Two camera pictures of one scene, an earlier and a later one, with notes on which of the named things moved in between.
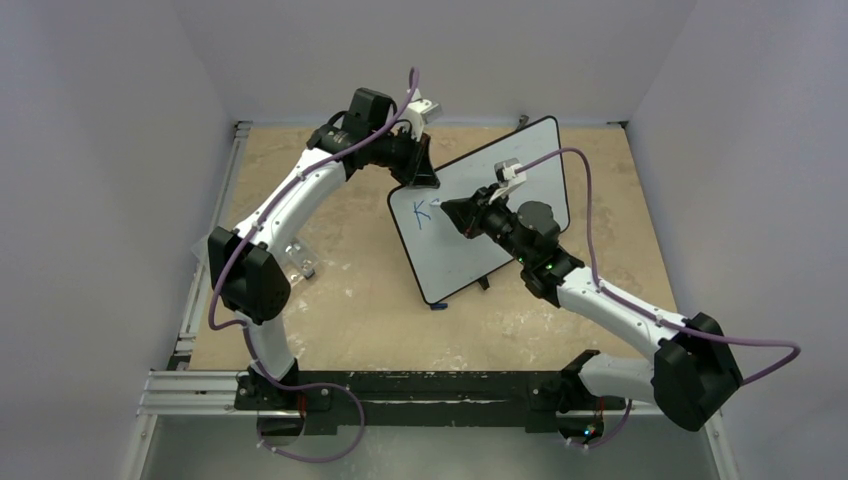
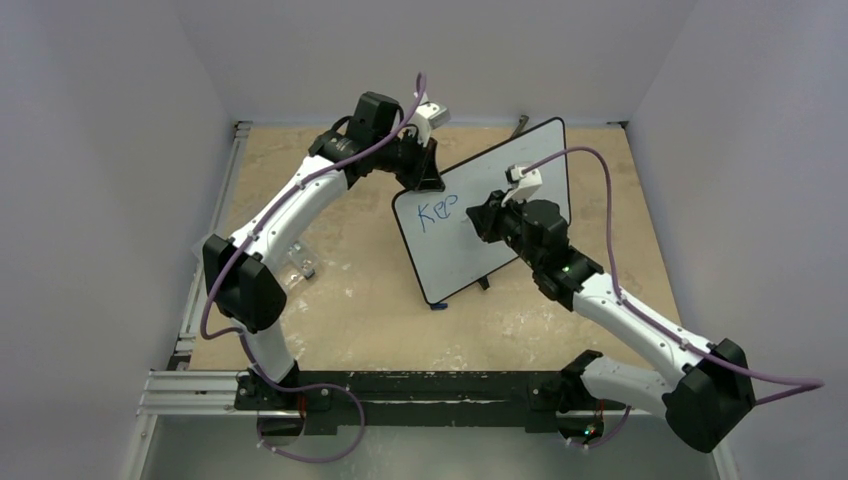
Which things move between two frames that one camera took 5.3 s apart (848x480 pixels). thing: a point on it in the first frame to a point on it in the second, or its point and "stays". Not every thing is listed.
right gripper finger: (462, 212) to (485, 218)
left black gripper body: (399, 154) stays
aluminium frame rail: (174, 390) stays
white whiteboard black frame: (441, 259) stays
